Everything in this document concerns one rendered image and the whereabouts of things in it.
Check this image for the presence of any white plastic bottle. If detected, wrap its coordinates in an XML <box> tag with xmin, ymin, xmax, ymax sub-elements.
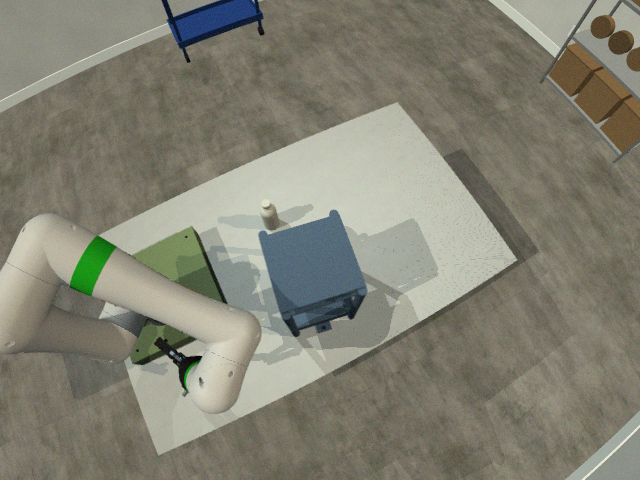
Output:
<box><xmin>260</xmin><ymin>199</ymin><xmax>279</xmax><ymax>230</ymax></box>

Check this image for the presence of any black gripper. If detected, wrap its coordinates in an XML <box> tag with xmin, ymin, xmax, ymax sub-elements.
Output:
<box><xmin>154</xmin><ymin>337</ymin><xmax>191</xmax><ymax>370</ymax></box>

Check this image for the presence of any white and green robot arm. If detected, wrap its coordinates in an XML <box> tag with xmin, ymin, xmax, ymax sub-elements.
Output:
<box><xmin>0</xmin><ymin>213</ymin><xmax>262</xmax><ymax>414</ymax></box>

